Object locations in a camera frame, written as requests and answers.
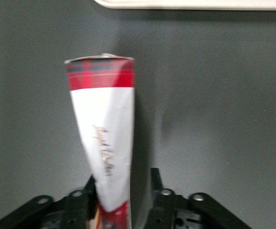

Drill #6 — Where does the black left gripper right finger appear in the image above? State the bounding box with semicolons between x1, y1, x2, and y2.
148;167;254;229

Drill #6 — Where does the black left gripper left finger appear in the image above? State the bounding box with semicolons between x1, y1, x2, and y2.
0;175;97;229

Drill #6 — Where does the red cookie box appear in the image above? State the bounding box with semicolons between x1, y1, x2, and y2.
63;52;136;229

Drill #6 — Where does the beige rectangular tray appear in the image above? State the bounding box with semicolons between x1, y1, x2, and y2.
93;0;276;10

